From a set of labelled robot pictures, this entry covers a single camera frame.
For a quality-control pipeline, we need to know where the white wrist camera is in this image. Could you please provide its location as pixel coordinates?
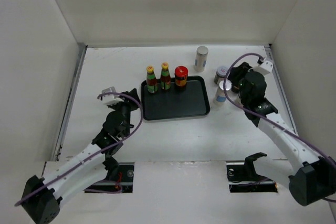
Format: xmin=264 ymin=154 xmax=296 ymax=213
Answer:
xmin=253 ymin=58 xmax=274 ymax=76
xmin=100 ymin=87 xmax=123 ymax=106

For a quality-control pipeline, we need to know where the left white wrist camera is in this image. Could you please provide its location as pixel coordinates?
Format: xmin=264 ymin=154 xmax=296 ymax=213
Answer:
xmin=100 ymin=87 xmax=123 ymax=106

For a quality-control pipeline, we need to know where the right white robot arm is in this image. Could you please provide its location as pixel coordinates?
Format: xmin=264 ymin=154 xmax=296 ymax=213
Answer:
xmin=227 ymin=61 xmax=335 ymax=206

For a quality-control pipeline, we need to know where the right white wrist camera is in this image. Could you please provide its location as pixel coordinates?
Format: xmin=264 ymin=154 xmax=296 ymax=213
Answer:
xmin=253 ymin=58 xmax=274 ymax=76

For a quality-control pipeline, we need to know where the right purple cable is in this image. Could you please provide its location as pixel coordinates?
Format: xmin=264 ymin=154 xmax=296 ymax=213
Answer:
xmin=224 ymin=52 xmax=336 ymax=204

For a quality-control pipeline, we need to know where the grey-lid jar rear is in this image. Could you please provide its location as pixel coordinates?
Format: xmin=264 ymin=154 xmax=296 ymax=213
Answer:
xmin=214 ymin=66 xmax=228 ymax=84

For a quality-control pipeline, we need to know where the silver-lid white jar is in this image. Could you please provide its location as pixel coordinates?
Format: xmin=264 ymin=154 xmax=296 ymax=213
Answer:
xmin=214 ymin=80 xmax=232 ymax=106

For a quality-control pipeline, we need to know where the purple cable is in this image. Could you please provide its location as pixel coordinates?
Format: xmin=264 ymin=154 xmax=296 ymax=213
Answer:
xmin=224 ymin=52 xmax=336 ymax=204
xmin=14 ymin=91 xmax=144 ymax=207

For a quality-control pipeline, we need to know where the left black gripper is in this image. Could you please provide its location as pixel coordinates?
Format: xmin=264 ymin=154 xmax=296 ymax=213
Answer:
xmin=109 ymin=88 xmax=139 ymax=137

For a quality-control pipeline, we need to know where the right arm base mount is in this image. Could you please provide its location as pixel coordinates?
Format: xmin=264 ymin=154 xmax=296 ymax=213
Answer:
xmin=226 ymin=152 xmax=278 ymax=193

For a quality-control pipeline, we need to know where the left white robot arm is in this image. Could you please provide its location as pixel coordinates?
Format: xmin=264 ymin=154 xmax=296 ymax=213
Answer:
xmin=15 ymin=89 xmax=141 ymax=223

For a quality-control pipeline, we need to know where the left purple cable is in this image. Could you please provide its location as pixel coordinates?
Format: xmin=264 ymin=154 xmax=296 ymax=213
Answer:
xmin=14 ymin=91 xmax=144 ymax=207

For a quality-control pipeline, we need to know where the black plastic tray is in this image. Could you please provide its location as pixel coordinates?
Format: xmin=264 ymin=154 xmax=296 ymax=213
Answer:
xmin=140 ymin=76 xmax=211 ymax=121

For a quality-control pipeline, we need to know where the green-label sauce bottle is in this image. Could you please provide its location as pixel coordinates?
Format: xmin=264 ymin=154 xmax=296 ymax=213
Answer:
xmin=160 ymin=62 xmax=171 ymax=91

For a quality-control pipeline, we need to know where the red-label sauce bottle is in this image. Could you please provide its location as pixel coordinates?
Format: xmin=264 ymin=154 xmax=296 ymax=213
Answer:
xmin=146 ymin=66 xmax=158 ymax=94

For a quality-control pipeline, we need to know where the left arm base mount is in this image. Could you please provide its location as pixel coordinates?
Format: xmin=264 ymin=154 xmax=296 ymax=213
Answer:
xmin=84 ymin=157 xmax=135 ymax=194

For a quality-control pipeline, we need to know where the tall silver-capped white bottle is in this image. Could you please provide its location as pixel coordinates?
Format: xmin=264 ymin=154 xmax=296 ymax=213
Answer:
xmin=194 ymin=46 xmax=208 ymax=72

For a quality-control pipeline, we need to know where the red-lid jar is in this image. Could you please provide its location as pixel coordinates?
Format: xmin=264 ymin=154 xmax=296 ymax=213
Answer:
xmin=174 ymin=66 xmax=188 ymax=91

